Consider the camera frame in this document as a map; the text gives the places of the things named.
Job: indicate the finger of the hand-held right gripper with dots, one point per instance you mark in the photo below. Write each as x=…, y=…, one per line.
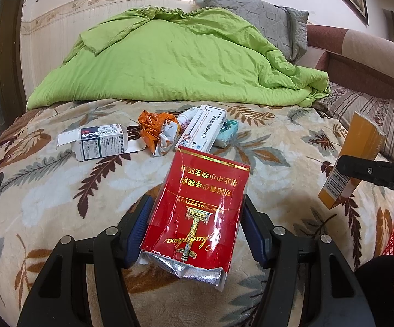
x=367, y=170

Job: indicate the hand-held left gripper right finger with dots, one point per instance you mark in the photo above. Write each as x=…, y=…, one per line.
x=254, y=235

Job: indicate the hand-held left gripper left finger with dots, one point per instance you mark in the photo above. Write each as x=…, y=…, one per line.
x=139, y=224

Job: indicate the orange medicine box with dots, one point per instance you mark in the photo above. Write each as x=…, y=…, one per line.
x=360, y=136

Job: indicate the red cigarette pack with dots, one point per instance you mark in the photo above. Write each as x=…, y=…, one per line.
x=197, y=204

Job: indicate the white and blue medicine box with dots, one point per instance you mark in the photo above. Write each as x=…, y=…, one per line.
x=101, y=143

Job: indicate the teal tissue packet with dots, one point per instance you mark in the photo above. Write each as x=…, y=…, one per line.
x=226, y=134

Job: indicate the long white medicine box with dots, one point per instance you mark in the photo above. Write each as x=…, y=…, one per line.
x=200, y=126

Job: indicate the striped brown pillow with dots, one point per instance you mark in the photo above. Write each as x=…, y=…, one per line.
x=381, y=109

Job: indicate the leaf print blanket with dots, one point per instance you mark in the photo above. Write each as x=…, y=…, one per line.
x=64, y=194

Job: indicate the crumpled orange wrapper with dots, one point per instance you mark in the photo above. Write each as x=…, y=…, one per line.
x=152, y=126

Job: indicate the small white bottle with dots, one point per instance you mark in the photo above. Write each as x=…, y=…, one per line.
x=186, y=117

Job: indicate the person's dark trousers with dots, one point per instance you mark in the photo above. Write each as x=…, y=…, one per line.
x=381, y=296

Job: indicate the brown upholstered headboard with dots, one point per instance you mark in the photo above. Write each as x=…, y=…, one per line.
x=353, y=44

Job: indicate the green quilt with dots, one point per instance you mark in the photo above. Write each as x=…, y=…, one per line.
x=169, y=61

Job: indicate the grey quilted pillow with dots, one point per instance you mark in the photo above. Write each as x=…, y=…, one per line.
x=268, y=20

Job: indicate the wooden glass door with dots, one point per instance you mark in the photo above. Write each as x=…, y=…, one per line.
x=9, y=58

